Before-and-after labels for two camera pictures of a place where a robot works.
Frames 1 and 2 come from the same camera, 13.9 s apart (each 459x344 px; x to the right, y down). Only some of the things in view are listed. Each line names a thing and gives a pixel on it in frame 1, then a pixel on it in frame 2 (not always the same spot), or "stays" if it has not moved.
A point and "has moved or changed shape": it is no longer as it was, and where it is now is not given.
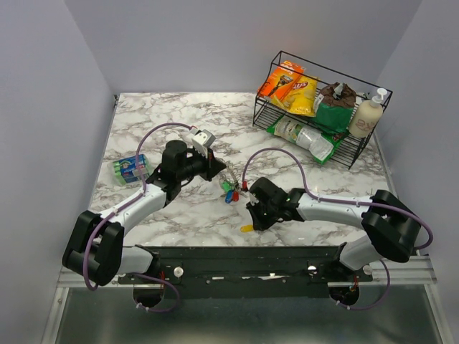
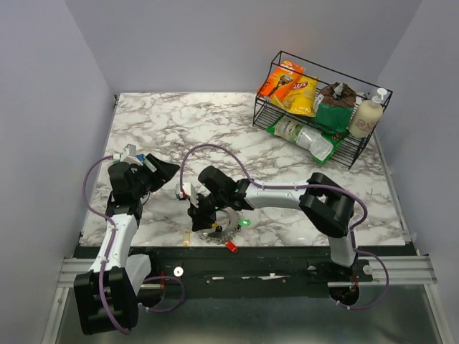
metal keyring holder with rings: [232, 175] -> [224, 234]
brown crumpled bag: [338, 95] stays
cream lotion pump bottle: [366, 115] stays
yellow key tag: [246, 228] -> [186, 239]
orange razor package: [282, 81] stays
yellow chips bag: [301, 96] stays
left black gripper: [212, 166] -> [164, 171]
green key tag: [226, 186] has moved or changed shape
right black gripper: [259, 224] -> [199, 223]
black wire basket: [328, 113] stays
